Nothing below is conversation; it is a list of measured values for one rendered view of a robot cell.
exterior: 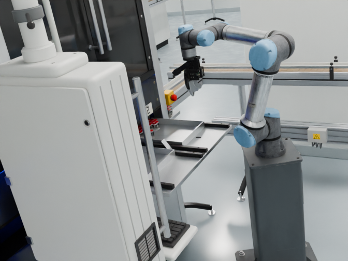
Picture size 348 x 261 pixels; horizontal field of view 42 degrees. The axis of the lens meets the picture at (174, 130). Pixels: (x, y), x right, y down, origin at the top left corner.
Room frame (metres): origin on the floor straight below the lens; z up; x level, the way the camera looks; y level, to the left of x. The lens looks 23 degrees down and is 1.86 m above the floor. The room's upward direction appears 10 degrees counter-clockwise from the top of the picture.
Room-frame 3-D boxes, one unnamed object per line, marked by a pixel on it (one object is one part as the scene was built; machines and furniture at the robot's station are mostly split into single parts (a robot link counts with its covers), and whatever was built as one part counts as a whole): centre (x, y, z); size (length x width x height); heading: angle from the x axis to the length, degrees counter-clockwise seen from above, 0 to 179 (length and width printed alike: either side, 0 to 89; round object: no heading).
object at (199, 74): (2.19, -0.15, 1.23); 0.09 x 0.08 x 0.12; 59
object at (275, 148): (2.00, -0.46, 0.84); 0.15 x 0.15 x 0.10
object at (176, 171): (2.05, 0.08, 0.87); 0.70 x 0.48 x 0.02; 147
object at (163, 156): (1.94, 0.23, 0.90); 0.34 x 0.26 x 0.04; 57
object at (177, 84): (2.82, -0.03, 0.92); 0.69 x 0.16 x 0.16; 147
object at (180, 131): (2.23, 0.04, 0.90); 0.34 x 0.26 x 0.04; 57
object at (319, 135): (2.66, -0.93, 0.50); 0.12 x 0.05 x 0.09; 57
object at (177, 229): (1.53, 0.20, 0.82); 0.40 x 0.14 x 0.02; 56
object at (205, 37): (2.13, -0.22, 1.39); 0.11 x 0.11 x 0.08; 39
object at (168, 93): (2.50, 0.01, 1.00); 0.08 x 0.07 x 0.07; 57
